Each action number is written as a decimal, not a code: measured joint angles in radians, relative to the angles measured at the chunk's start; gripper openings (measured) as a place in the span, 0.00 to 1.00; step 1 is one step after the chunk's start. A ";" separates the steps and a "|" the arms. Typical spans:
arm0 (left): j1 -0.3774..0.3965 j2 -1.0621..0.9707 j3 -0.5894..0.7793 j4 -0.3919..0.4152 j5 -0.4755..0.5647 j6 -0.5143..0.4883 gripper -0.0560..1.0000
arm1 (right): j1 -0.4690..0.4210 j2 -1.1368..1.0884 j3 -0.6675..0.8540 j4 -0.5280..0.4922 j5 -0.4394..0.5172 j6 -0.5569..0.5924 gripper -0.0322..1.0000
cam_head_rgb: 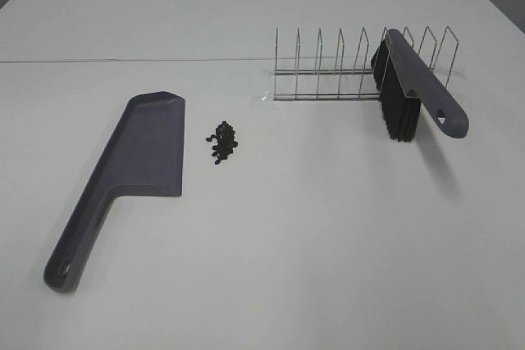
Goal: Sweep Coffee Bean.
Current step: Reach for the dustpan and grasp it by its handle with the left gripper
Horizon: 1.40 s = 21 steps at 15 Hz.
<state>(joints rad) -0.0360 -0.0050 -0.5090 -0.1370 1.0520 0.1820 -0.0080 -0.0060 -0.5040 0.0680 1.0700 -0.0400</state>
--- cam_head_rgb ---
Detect pile of coffee beans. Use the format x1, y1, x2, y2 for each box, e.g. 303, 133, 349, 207
205, 120, 238, 165

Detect purple plastic dustpan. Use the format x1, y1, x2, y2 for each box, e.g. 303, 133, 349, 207
43, 91, 185, 293

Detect purple hand brush black bristles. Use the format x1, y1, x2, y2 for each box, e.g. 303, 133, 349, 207
371, 29, 469, 142

